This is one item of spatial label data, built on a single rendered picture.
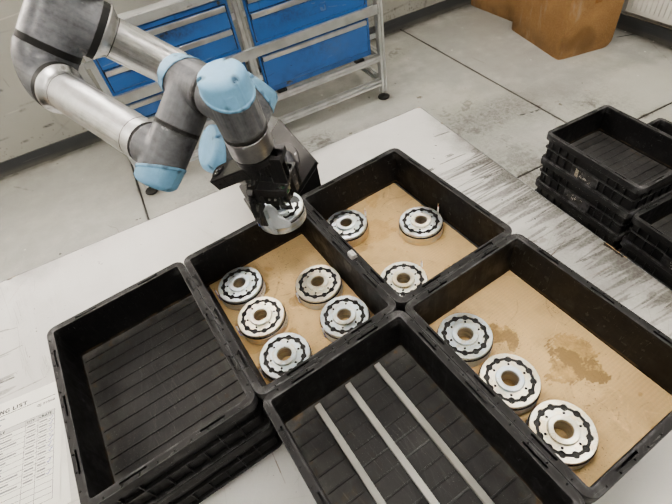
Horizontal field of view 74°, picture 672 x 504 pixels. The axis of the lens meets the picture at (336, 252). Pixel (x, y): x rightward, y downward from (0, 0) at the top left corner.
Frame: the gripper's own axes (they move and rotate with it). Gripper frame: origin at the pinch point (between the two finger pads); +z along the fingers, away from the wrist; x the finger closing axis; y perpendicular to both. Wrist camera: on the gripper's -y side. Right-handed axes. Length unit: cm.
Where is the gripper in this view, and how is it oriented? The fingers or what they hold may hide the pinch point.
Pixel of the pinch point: (274, 220)
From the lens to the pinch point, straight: 93.7
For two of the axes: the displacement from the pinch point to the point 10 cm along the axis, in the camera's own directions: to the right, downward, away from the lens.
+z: 1.6, 5.4, 8.2
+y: 9.7, 0.8, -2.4
